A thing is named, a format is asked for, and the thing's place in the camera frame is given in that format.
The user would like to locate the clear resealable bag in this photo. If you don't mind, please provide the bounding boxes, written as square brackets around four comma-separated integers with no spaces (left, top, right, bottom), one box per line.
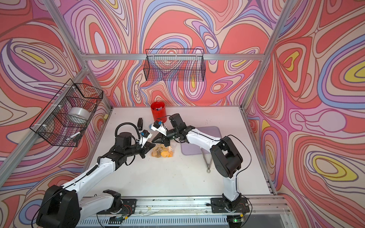
[151,144,176,158]

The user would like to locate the metal tongs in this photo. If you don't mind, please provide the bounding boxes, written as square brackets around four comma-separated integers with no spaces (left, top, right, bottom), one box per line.
[201,148,213,173]

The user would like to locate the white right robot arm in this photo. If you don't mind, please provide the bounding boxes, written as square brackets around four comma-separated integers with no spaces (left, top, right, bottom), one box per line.
[150,114,243,212]

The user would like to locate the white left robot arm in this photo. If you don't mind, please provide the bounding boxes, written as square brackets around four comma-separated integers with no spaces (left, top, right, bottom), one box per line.
[36,130,155,228]

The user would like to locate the lavender plastic tray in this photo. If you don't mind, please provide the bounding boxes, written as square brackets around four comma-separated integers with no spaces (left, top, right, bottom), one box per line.
[181,126,221,156]

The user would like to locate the red cup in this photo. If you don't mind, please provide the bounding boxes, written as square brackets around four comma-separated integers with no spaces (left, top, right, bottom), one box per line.
[150,101,167,123]

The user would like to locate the black object near left wall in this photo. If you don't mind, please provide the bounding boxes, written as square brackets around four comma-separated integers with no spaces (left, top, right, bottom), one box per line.
[137,117,143,131]

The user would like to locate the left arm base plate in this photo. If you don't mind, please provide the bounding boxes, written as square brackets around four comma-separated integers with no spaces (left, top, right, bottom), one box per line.
[107,199,137,216]

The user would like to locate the black wire basket on left wall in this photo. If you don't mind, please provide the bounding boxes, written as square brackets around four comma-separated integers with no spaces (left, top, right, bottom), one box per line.
[29,79,104,147]

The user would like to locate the black wire basket on wall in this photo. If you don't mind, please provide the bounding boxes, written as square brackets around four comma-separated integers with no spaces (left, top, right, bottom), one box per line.
[29,79,104,147]
[143,48,206,82]

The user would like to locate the black wire basket on back wall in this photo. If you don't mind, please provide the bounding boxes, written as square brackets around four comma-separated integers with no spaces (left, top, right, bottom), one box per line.
[143,48,206,82]

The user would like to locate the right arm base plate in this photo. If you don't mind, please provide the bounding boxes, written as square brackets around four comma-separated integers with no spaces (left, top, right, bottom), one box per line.
[209,197,251,214]

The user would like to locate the aluminium corner frame post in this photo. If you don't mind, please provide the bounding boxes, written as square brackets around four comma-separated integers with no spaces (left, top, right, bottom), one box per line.
[240,0,297,111]

